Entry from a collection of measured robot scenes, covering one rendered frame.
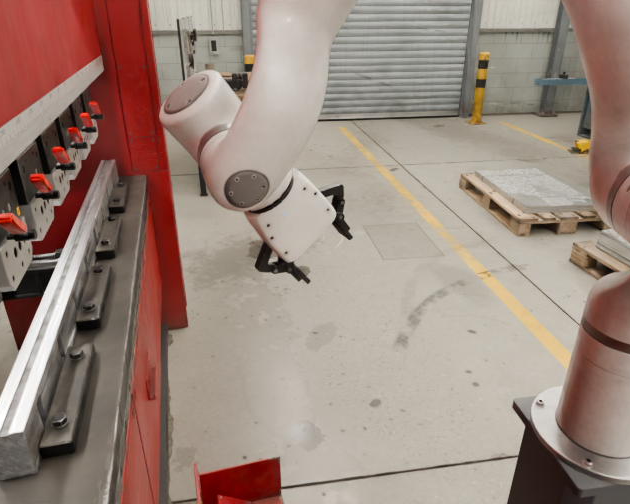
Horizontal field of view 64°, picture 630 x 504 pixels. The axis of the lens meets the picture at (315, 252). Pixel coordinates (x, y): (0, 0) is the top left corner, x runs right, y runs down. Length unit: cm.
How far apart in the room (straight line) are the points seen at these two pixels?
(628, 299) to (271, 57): 50
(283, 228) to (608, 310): 43
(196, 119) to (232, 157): 7
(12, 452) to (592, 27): 100
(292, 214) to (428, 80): 781
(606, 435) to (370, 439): 147
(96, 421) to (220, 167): 69
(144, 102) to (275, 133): 198
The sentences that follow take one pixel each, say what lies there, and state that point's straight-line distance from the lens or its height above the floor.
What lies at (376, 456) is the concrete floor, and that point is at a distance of 215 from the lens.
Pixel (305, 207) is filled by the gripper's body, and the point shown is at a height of 134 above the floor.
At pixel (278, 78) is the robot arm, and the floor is 152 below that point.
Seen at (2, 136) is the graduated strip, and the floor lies 139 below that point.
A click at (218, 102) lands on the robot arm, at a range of 56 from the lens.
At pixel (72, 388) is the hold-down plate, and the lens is 114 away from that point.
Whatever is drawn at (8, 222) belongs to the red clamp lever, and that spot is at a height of 130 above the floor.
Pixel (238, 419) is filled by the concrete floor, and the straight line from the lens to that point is 230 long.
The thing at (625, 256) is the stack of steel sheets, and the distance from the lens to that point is 369.
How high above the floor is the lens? 158
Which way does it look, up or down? 26 degrees down
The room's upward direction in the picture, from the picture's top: straight up
